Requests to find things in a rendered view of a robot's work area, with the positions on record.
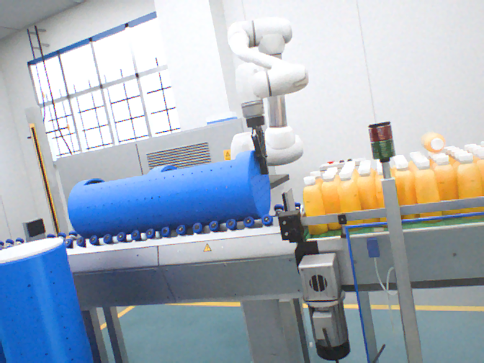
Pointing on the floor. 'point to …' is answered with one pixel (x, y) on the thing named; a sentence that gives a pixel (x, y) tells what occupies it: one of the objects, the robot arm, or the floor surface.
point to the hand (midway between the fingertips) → (263, 166)
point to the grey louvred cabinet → (153, 154)
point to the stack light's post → (392, 213)
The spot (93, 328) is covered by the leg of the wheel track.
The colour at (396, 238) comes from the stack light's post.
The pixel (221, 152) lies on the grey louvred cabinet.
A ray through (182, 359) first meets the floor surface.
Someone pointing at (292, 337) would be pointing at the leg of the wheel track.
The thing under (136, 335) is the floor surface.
